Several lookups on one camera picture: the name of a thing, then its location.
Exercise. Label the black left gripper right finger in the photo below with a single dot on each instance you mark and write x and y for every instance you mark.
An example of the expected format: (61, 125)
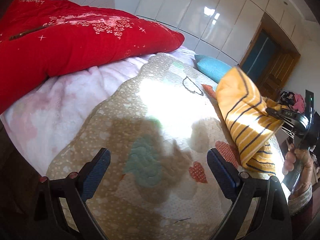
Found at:
(271, 219)

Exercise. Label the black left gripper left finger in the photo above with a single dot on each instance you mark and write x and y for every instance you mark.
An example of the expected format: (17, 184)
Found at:
(63, 212)

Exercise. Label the yellow striped knit sweater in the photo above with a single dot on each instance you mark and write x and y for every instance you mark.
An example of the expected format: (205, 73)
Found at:
(250, 126)

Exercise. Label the grey knit sleeve forearm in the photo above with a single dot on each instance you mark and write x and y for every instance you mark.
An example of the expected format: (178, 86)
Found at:
(297, 204)

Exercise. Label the pink clothes pile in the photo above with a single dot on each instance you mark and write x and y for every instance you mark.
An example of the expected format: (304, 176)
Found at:
(294, 101)

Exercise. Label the person's right hand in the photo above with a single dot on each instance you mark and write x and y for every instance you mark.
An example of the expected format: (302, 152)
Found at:
(306, 163)

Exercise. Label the dark wooden door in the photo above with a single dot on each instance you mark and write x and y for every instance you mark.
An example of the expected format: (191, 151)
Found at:
(270, 60)

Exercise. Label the pink fleece blanket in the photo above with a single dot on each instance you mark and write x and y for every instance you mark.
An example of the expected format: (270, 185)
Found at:
(43, 122)

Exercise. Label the beige patterned quilted bedspread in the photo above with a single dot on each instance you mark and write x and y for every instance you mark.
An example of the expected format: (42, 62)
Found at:
(158, 127)

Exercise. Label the teal knit pillow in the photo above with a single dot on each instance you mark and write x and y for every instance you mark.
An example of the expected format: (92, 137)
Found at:
(211, 67)

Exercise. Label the white glossy wardrobe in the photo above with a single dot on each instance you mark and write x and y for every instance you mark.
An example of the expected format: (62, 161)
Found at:
(224, 28)

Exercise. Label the red embroidered quilt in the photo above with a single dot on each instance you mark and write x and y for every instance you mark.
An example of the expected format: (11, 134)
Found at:
(47, 38)

